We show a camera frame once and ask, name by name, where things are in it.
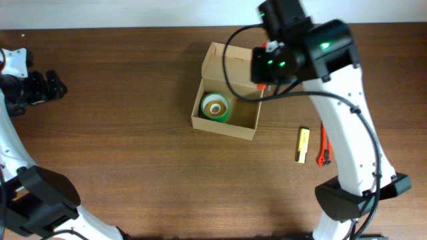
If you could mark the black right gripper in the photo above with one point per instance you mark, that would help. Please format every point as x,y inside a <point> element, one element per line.
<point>257,76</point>

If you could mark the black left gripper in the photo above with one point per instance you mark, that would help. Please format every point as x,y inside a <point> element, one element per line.
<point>39,93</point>

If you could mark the red stapler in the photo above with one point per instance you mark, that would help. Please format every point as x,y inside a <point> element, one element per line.
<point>262,86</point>

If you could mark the brown cardboard box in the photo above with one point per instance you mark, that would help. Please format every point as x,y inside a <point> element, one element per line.
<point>225,67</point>

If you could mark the green tape roll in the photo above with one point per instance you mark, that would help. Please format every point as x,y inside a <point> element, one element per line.
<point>211,97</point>

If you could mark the small yellow tape roll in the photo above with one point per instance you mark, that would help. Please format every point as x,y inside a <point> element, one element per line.
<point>215,108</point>

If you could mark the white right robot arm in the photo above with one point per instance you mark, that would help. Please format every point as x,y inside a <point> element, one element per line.
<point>324,59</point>

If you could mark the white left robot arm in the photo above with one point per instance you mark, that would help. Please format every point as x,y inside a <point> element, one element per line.
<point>35,200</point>

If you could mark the yellow highlighter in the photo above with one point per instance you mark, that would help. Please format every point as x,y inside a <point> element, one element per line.
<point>303,145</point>

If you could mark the red utility knife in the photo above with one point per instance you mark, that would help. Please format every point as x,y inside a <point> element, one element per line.
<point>325,154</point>

